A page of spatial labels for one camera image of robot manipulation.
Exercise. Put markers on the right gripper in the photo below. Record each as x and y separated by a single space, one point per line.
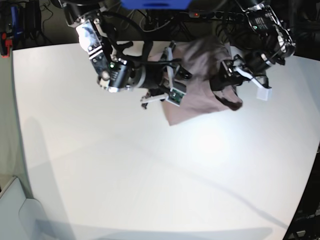
168 76

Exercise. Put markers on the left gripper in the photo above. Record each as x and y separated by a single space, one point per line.
250 68

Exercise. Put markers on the mauve t-shirt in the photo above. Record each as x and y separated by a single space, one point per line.
202 58

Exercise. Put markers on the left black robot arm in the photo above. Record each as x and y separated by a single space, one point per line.
277 43

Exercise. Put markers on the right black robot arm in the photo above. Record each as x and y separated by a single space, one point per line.
117 71

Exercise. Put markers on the blue box overhead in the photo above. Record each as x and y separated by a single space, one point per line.
155 4

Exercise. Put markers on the red black clamp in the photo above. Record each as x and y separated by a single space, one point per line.
6 43

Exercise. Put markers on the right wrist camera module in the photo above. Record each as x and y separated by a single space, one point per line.
176 95

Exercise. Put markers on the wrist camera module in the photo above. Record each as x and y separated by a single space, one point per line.
176 95
264 94

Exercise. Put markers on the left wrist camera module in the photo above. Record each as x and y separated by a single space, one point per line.
264 94

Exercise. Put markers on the white power strip red switch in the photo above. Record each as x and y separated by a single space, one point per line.
217 15

